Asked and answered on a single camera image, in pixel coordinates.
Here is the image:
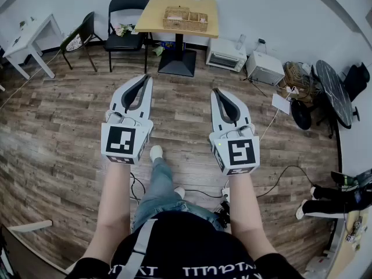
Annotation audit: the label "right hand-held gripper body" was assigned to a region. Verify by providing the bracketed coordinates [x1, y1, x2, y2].
[208, 123, 261, 176]

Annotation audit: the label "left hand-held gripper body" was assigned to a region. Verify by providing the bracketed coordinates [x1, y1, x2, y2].
[101, 109, 154, 166]

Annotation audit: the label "wicker basket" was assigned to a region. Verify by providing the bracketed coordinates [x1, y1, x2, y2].
[162, 6, 209, 34]

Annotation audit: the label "person's left forearm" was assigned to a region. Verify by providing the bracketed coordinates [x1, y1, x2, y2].
[83, 162, 132, 263]

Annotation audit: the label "person's right forearm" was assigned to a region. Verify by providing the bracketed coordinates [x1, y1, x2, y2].
[227, 172, 277, 260]

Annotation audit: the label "blue printed box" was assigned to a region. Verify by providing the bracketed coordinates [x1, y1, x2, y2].
[158, 41, 187, 52]

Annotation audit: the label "person's left white shoe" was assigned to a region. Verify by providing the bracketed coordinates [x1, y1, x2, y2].
[149, 145, 164, 161]

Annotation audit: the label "white paper sheet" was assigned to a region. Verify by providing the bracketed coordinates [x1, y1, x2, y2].
[271, 93, 292, 116]

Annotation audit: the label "black folding chair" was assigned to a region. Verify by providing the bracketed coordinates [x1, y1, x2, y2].
[103, 0, 152, 74]

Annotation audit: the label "white microwave oven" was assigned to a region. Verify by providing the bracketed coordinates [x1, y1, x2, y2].
[245, 50, 286, 87]

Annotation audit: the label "white toaster oven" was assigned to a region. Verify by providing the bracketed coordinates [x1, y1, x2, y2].
[205, 38, 248, 73]

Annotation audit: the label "pink flower bouquet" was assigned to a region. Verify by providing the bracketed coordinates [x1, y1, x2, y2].
[114, 23, 136, 38]

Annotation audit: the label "patterned seat cushion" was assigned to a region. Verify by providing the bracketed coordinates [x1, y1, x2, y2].
[65, 32, 85, 53]

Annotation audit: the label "person's blue jeans legs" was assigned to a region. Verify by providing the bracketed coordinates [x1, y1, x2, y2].
[131, 156, 225, 233]

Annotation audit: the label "dark wooden chair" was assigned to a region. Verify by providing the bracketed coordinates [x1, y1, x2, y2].
[60, 11, 104, 73]

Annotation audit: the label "round black marble table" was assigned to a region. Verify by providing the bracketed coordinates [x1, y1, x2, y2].
[315, 59, 362, 131]

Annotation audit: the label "person's black shirt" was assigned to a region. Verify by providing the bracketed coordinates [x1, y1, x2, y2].
[65, 210, 306, 279]

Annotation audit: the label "white side table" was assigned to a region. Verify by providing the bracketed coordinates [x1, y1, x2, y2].
[2, 13, 63, 80]

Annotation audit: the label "black office chair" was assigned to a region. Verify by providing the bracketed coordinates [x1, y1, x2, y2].
[342, 62, 371, 103]

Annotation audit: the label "white flat board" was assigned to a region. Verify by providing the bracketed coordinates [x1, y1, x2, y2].
[7, 219, 53, 234]

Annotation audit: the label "black floor cable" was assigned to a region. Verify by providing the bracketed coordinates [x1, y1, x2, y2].
[255, 164, 317, 199]

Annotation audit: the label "black device with cables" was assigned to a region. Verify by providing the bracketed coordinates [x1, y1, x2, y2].
[213, 201, 232, 230]

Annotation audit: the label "white floor cable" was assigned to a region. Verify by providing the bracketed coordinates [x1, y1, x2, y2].
[0, 48, 63, 110]

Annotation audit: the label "wooden table with black pedestal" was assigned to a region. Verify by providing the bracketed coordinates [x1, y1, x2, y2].
[135, 0, 219, 78]

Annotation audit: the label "grey shoulder strap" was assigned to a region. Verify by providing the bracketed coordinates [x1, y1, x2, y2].
[121, 218, 158, 279]

